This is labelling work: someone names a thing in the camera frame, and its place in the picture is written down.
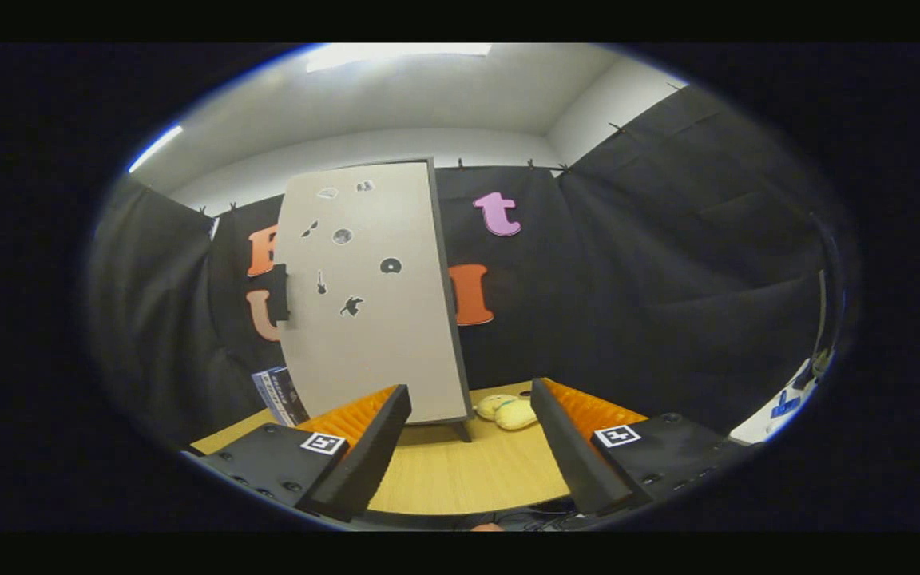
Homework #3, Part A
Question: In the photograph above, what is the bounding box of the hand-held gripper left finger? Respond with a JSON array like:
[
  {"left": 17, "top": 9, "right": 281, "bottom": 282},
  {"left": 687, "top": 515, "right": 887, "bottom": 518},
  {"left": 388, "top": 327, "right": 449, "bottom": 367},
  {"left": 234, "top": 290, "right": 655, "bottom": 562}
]
[{"left": 183, "top": 385, "right": 414, "bottom": 525}]

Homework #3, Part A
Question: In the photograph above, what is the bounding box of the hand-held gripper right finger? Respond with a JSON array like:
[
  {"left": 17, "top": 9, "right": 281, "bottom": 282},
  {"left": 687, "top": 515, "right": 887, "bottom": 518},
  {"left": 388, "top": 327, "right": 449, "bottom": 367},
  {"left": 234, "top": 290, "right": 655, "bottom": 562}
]
[{"left": 529, "top": 377, "right": 751, "bottom": 518}]

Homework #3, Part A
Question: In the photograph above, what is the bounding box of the white cabinet door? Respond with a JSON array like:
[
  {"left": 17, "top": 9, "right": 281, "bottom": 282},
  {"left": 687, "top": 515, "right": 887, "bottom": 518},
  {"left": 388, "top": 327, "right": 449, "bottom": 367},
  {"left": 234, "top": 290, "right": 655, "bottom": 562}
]
[{"left": 275, "top": 160, "right": 469, "bottom": 424}]

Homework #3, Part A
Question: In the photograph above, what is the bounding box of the yellow plush toy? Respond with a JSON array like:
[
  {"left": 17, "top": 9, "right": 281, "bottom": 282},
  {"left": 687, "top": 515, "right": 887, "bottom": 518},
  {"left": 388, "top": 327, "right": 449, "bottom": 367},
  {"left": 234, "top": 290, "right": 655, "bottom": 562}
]
[{"left": 476, "top": 393, "right": 539, "bottom": 432}]

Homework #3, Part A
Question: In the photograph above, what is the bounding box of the blue printed box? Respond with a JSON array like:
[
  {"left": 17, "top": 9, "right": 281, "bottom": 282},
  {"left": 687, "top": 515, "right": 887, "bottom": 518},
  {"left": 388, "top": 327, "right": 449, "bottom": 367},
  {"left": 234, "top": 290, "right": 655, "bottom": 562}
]
[{"left": 251, "top": 366, "right": 311, "bottom": 428}]

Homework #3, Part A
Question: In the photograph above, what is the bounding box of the grey cabinet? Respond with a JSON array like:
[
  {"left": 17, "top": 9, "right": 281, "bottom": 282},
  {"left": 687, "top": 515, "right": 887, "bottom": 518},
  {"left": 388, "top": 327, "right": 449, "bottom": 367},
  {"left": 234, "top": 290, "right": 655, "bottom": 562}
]
[{"left": 426, "top": 157, "right": 475, "bottom": 442}]

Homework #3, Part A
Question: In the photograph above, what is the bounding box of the black backdrop cloth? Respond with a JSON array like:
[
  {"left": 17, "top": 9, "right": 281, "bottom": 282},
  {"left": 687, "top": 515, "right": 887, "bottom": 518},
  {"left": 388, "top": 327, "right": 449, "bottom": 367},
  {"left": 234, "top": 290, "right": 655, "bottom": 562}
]
[{"left": 85, "top": 84, "right": 860, "bottom": 448}]

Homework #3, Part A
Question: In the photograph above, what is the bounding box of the white side table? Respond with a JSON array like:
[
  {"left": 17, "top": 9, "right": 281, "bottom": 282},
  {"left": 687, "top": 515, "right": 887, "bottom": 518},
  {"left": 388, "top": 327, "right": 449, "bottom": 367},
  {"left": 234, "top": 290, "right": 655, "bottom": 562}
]
[{"left": 728, "top": 351, "right": 836, "bottom": 444}]

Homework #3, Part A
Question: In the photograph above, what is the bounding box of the black curved stand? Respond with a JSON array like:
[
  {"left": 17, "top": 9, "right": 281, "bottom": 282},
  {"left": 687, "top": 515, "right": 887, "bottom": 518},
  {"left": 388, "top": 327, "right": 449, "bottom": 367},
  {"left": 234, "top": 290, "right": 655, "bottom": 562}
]
[{"left": 807, "top": 212, "right": 846, "bottom": 376}]

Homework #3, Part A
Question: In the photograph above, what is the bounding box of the ceiling light panel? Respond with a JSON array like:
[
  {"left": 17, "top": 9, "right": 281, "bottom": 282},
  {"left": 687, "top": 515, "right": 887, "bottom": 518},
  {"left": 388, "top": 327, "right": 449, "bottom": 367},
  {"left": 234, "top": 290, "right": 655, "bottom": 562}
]
[
  {"left": 129, "top": 124, "right": 184, "bottom": 173},
  {"left": 306, "top": 43, "right": 493, "bottom": 73}
]

